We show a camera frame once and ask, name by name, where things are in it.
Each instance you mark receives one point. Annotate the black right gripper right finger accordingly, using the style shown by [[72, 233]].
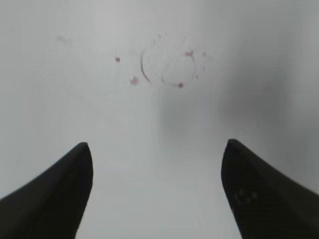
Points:
[[265, 203]]

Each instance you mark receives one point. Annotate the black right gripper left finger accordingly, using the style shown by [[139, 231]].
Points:
[[52, 205]]

